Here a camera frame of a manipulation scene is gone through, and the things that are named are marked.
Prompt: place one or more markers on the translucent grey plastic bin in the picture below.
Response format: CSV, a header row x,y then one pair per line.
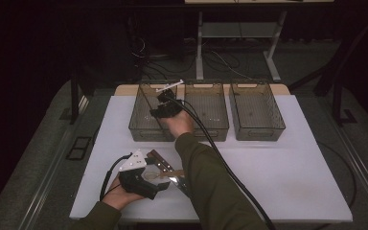
x,y
255,111
140,124
211,108

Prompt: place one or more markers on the metal floor rail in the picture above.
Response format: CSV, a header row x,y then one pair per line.
x,y
44,191
364,179

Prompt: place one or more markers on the black floor socket plate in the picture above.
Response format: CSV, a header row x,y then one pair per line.
x,y
76,153

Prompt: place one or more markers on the person's left hand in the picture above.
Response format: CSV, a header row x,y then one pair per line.
x,y
118,196

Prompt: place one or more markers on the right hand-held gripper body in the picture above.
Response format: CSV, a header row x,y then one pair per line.
x,y
167,108

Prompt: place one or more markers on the person's right hand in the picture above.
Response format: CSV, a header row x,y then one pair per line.
x,y
177,124

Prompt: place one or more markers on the white desk with metal legs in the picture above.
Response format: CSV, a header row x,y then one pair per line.
x,y
199,48

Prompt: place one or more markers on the black metal stand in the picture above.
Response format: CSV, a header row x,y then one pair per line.
x,y
337,102

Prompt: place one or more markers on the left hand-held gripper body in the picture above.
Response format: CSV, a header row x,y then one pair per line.
x,y
134,182

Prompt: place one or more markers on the black chopstick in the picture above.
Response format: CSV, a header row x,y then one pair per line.
x,y
145,94

